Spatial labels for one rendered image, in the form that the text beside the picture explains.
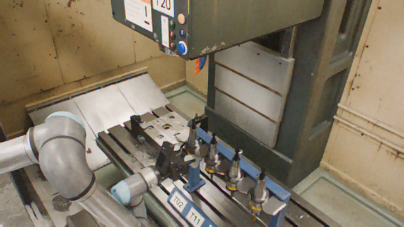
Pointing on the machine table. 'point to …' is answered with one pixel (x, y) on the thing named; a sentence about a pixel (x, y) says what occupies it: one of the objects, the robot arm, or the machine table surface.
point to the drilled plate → (165, 130)
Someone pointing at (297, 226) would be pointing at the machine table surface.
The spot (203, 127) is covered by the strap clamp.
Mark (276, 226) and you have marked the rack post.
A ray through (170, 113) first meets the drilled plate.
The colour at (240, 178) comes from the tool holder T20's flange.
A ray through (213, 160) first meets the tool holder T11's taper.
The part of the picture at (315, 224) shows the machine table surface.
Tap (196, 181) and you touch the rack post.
